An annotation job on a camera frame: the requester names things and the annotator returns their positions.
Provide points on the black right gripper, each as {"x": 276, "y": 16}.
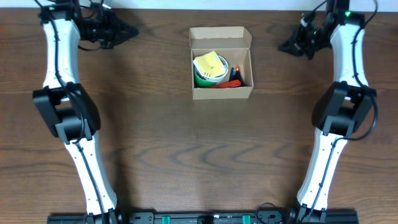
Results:
{"x": 299, "y": 40}

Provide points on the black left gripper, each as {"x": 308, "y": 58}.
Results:
{"x": 111, "y": 33}

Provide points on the black correction tape dispenser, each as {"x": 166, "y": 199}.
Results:
{"x": 236, "y": 76}

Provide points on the orange utility knife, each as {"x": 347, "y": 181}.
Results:
{"x": 230, "y": 84}

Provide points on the cardboard box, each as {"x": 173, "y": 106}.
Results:
{"x": 232, "y": 43}

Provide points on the white masking tape roll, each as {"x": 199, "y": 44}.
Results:
{"x": 219, "y": 77}

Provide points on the yellow sticky note pad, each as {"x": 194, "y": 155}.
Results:
{"x": 209, "y": 64}

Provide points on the green tape roll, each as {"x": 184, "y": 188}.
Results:
{"x": 201, "y": 83}

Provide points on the orange stapler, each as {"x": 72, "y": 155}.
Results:
{"x": 238, "y": 69}

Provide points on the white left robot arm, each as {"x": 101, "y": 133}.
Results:
{"x": 67, "y": 109}

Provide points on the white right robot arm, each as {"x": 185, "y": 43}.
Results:
{"x": 346, "y": 112}

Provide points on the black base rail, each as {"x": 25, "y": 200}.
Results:
{"x": 269, "y": 215}

